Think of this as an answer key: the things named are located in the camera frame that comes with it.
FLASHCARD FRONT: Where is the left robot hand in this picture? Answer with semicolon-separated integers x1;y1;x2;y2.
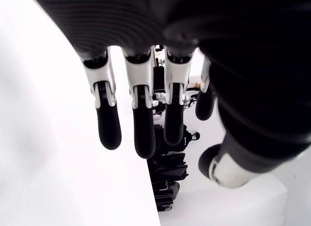
29;0;311;189

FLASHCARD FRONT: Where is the pile of black bags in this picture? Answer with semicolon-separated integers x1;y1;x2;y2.
146;123;190;212

